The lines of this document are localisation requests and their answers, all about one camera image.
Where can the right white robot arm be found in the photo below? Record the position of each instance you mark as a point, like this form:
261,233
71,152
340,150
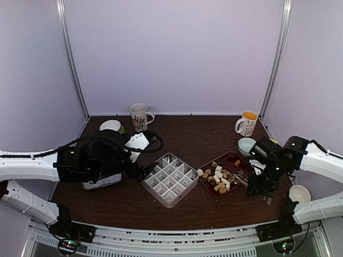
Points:
296,154

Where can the metal tongs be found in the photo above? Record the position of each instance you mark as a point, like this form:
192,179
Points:
246,179

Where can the white divided tin box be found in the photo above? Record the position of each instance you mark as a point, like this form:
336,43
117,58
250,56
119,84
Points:
170,180

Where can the front metal rail base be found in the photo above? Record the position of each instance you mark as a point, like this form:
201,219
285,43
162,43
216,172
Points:
235,241

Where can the right aluminium frame post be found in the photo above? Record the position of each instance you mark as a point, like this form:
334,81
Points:
282,38

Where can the white bowl off table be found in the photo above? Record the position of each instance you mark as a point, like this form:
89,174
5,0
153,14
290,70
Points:
299,193

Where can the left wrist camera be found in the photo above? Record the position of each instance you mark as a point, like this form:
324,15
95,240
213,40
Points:
137,141

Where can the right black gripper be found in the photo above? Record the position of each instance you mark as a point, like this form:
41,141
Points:
257,188

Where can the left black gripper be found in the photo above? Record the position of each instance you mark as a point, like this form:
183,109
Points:
134,172

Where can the white bowl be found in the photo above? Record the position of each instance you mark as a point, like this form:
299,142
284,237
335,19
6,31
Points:
112,124

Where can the green saucer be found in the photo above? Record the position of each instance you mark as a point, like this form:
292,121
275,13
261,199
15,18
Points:
121,130

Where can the bunny print tin lid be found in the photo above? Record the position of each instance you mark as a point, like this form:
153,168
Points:
114,179

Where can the light blue bowl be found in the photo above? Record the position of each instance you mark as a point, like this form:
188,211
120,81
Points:
245,145

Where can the yellow interior mug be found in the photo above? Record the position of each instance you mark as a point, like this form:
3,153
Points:
245,126

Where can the tall coral print mug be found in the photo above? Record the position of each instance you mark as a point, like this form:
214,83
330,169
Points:
141,117

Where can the red chocolate tray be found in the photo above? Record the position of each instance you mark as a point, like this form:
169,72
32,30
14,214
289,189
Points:
217,175

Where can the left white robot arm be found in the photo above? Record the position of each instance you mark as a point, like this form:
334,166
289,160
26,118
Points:
84,160

